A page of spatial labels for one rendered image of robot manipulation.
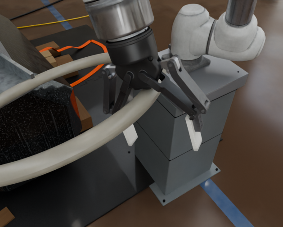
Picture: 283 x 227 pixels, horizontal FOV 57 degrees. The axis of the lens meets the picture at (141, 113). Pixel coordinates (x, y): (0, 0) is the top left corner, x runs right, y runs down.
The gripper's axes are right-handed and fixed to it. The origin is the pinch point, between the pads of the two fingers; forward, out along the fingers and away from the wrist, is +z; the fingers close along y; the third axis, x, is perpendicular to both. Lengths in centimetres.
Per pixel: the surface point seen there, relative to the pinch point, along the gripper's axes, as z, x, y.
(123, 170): 89, -70, 86
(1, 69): -14, -13, 59
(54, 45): 17, -170, 211
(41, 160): -10.4, 18.3, 7.4
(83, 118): 59, -90, 124
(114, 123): -10.2, 9.3, 0.7
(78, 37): 23, -213, 212
